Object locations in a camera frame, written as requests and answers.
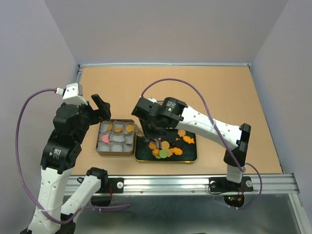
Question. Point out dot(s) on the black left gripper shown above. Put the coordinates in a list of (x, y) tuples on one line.
[(104, 112)]

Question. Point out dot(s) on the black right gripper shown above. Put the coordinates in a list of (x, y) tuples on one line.
[(150, 135)]

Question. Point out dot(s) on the silver metal tongs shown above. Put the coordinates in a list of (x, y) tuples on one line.
[(140, 133)]

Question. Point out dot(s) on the plain round orange cookie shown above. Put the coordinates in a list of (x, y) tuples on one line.
[(110, 127)]

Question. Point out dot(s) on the dotted round yellow cookie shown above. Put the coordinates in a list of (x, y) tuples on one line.
[(130, 128)]

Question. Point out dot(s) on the pink round cookie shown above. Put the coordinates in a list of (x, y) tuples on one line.
[(105, 139)]

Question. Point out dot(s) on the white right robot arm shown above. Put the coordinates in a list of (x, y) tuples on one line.
[(233, 138)]

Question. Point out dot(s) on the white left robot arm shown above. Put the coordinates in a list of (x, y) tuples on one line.
[(71, 123)]

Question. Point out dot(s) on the chocolate chip round cookie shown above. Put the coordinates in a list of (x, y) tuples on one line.
[(152, 146)]

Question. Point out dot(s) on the swirl flower cookie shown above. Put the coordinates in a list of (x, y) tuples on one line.
[(155, 152)]

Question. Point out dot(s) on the green round cookie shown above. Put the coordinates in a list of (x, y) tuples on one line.
[(163, 153)]

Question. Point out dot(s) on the leaf-shaped orange cookie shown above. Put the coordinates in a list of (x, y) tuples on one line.
[(181, 133)]

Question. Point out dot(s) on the brown cookie tin box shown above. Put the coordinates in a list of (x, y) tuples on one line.
[(121, 144)]

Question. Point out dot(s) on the large fish-shaped cookie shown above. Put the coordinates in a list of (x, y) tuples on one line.
[(188, 139)]

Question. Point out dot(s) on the black gold-rimmed tray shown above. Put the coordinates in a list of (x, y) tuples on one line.
[(179, 151)]

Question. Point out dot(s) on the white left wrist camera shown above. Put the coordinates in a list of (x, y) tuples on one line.
[(72, 94)]

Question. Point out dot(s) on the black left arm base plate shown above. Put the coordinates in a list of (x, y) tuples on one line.
[(112, 185)]

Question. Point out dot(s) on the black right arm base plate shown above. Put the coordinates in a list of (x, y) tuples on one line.
[(222, 185)]

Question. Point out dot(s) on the aluminium front rail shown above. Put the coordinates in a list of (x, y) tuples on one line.
[(137, 185)]

